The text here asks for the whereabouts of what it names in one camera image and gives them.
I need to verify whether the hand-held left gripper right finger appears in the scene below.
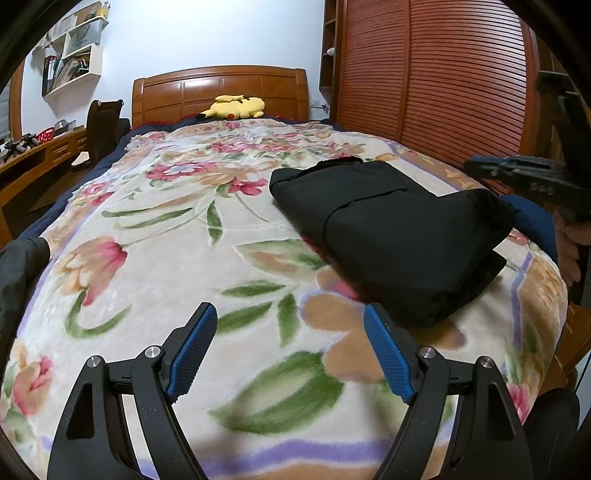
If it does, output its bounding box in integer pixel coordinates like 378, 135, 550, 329
364, 304, 539, 480

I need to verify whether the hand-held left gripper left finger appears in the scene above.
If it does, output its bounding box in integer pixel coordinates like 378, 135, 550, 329
46, 302, 218, 480

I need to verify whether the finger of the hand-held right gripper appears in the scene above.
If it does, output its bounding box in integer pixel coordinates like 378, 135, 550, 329
464, 156, 572, 205
537, 71, 591, 162

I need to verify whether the black coat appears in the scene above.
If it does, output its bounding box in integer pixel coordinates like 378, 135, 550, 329
269, 156, 517, 329

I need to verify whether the person's right hand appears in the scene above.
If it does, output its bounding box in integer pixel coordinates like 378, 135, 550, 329
553, 213, 584, 306

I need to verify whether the floral blanket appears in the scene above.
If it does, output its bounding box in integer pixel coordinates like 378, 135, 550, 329
0, 117, 570, 480

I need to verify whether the wooden louvered wardrobe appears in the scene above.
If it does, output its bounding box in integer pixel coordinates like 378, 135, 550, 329
320, 0, 568, 185

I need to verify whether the dark grey garment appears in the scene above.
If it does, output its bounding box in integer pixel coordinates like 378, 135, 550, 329
0, 236, 51, 344

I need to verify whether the wooden desk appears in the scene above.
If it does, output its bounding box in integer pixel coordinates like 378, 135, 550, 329
0, 127, 90, 250

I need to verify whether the black desk chair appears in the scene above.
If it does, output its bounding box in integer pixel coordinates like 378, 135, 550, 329
71, 99, 131, 171

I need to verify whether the yellow plush toy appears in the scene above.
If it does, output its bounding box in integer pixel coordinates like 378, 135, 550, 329
196, 95, 266, 121

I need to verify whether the wooden bed headboard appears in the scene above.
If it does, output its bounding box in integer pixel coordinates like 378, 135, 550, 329
131, 65, 309, 130

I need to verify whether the white wall shelf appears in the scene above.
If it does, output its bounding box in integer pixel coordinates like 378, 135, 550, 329
32, 0, 112, 97

